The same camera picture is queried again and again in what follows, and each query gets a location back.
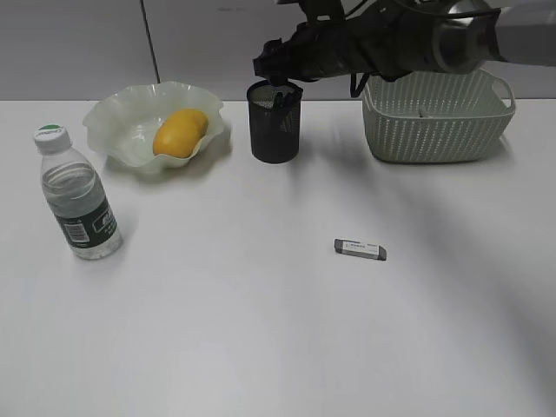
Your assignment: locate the black mesh pen holder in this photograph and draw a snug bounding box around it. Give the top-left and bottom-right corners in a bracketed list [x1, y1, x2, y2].
[247, 81, 301, 164]

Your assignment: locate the yellow mango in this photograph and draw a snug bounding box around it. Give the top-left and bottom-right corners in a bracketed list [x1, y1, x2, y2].
[153, 109, 209, 158]

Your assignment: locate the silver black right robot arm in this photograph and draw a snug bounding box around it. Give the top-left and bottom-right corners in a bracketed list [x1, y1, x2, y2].
[253, 1, 555, 85]

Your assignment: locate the black marker pen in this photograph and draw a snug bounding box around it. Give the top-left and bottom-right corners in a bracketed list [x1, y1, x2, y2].
[283, 88, 303, 108]
[270, 91, 288, 130]

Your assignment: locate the grey white eraser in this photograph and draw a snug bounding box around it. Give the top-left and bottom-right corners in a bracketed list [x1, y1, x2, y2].
[334, 239, 387, 261]

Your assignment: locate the clear water bottle green label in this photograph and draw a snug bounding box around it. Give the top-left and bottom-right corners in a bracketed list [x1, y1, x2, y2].
[33, 124, 123, 261]

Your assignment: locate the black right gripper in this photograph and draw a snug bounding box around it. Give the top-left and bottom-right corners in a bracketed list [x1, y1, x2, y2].
[253, 0, 369, 85]

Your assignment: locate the translucent green wavy plate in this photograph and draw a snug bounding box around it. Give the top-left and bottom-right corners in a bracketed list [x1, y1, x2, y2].
[83, 81, 225, 174]

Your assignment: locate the waste paper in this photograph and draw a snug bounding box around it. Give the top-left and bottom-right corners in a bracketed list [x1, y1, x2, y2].
[418, 108, 431, 118]

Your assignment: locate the light green plastic basket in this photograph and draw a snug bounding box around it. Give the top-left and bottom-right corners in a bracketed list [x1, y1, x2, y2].
[362, 69, 516, 164]

